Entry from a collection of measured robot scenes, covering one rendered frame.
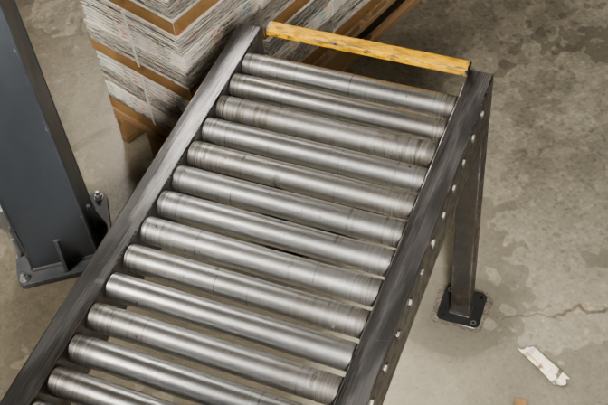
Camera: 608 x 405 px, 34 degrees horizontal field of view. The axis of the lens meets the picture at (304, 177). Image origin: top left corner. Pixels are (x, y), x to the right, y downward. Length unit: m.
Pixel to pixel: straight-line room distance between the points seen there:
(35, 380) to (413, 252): 0.66
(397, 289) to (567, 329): 1.00
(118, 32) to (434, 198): 1.17
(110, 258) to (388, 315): 0.50
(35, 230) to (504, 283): 1.22
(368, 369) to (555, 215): 1.32
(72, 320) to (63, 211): 0.95
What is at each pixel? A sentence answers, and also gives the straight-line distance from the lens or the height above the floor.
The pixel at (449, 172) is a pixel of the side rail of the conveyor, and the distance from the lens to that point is 1.85.
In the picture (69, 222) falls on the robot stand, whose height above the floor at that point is 0.18.
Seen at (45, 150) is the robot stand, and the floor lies 0.45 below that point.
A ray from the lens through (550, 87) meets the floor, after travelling 3.16.
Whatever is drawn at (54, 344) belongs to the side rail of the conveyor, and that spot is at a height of 0.80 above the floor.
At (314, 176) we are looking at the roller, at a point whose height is 0.80.
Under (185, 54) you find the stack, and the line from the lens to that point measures 2.52.
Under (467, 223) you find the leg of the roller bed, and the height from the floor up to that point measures 0.38.
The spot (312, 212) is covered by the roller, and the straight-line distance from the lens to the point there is 1.80.
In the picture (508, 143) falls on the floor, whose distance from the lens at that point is 2.99.
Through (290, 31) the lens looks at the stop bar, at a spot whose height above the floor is 0.82.
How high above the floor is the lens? 2.20
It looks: 49 degrees down
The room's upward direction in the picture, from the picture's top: 7 degrees counter-clockwise
